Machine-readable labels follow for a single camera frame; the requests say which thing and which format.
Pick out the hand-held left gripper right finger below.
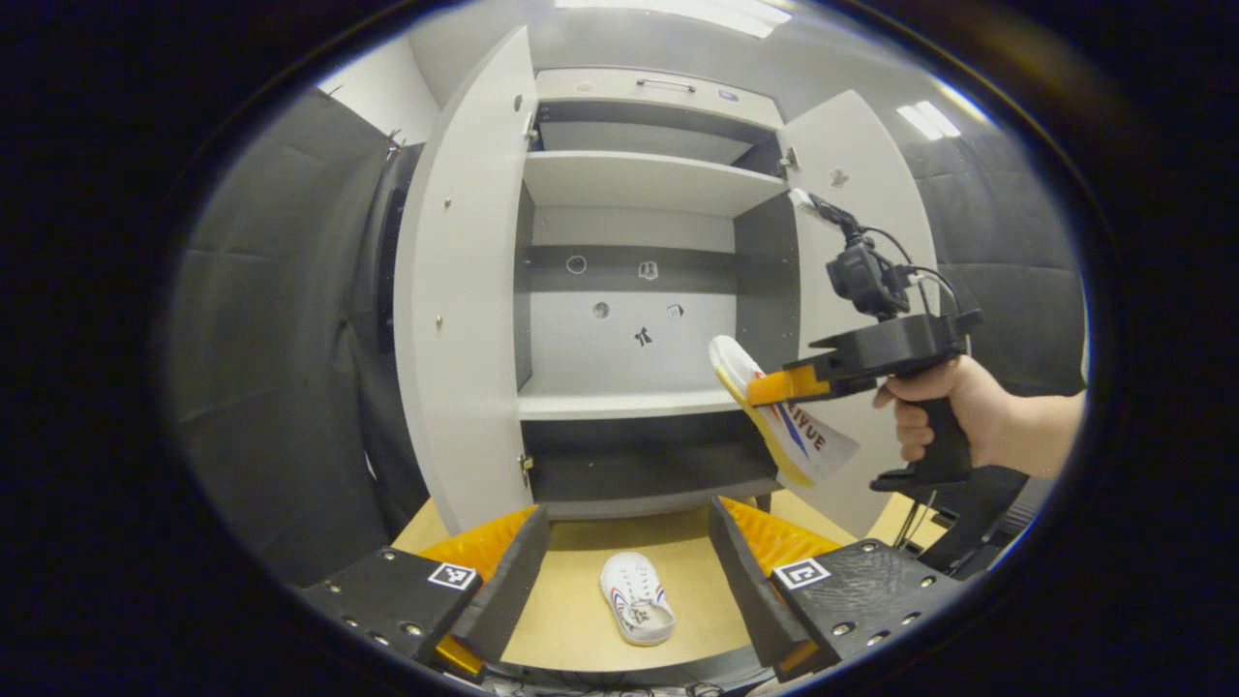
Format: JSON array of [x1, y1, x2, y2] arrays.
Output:
[[709, 496, 964, 681]]

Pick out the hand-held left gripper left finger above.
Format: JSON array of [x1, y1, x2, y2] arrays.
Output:
[[300, 503, 553, 679]]

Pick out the white striped canvas shoe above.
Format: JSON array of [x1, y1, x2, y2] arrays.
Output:
[[709, 334, 861, 490], [600, 552, 677, 647]]

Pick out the grey shoe cabinet door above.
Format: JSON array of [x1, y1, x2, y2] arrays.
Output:
[[392, 24, 540, 535], [779, 89, 940, 538]]

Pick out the grey shoe cabinet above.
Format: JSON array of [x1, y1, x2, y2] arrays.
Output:
[[392, 24, 940, 538]]

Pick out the black backdrop cloth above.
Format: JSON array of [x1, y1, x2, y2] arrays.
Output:
[[165, 87, 432, 587], [900, 131, 1087, 398]]

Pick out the black equipment base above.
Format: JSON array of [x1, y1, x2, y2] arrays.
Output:
[[915, 465, 1056, 582]]

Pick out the small ceiling light panel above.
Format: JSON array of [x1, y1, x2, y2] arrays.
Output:
[[895, 100, 961, 141]]

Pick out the large ceiling light panel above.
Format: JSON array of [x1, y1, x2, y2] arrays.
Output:
[[557, 0, 790, 38]]

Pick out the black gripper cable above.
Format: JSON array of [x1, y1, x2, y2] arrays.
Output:
[[789, 189, 969, 320]]

